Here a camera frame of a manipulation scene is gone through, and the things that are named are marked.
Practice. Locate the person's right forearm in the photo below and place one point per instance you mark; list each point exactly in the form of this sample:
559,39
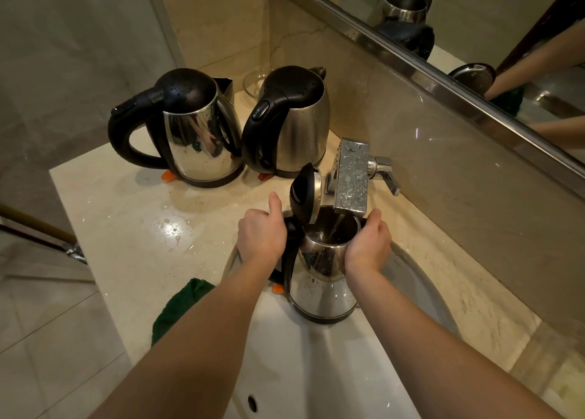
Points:
438,350

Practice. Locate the person's left hand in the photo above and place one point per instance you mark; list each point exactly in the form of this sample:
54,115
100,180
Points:
260,238

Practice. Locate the shiny steel kettle black lid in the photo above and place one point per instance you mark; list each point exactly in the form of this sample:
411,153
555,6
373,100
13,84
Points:
183,126

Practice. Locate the matte steel kettle black lid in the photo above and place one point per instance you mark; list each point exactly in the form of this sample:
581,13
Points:
290,122

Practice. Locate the green cloth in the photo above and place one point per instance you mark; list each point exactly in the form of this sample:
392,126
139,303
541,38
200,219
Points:
178,307

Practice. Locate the person's right hand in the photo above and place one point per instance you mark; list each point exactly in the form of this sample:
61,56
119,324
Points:
368,245

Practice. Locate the person's right thumb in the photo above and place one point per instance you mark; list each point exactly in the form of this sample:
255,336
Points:
375,217

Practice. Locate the chrome wall faucet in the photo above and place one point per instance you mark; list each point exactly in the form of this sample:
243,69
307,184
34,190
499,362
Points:
354,176

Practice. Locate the white sink basin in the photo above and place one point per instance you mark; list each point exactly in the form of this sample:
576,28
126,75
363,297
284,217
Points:
329,354

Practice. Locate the person's left forearm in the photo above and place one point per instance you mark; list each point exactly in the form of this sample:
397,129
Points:
192,345

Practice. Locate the clear glass bowl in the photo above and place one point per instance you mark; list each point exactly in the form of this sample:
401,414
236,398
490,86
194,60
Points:
256,83

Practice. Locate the glass shower partition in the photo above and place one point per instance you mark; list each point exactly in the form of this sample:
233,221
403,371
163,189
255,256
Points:
77,90

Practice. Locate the wall mirror with steel frame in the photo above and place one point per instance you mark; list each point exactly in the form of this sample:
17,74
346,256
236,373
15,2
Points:
457,35

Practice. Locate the person's left thumb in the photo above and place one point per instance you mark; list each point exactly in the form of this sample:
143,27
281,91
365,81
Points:
275,204

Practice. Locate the steel kettle with lid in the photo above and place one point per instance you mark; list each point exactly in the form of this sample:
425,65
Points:
320,268

